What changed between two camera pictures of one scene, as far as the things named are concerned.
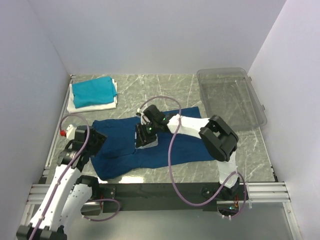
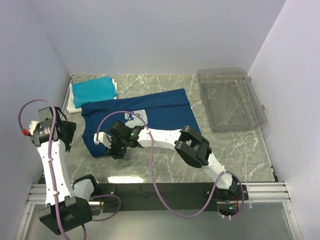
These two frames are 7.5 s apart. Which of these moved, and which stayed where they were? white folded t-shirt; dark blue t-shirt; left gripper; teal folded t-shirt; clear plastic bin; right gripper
Moved: left gripper; right gripper; dark blue t-shirt
Stayed: white folded t-shirt; clear plastic bin; teal folded t-shirt
